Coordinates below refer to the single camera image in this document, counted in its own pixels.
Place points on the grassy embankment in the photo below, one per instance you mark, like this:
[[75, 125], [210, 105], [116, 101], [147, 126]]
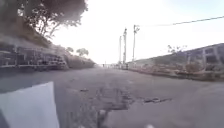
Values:
[[78, 61]]

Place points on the large leafy tree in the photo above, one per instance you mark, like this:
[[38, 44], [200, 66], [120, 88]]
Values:
[[53, 13]]

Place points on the small distant tree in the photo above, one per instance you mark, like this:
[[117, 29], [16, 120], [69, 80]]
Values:
[[82, 51]]

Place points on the utility pole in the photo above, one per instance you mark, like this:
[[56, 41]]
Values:
[[125, 46], [120, 50], [134, 41]]

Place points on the long low wall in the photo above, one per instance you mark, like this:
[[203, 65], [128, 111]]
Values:
[[200, 56]]

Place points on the grey cracked asphalt road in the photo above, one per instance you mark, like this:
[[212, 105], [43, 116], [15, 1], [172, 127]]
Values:
[[140, 85]]

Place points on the stone retaining wall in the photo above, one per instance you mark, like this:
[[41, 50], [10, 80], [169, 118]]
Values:
[[30, 58]]

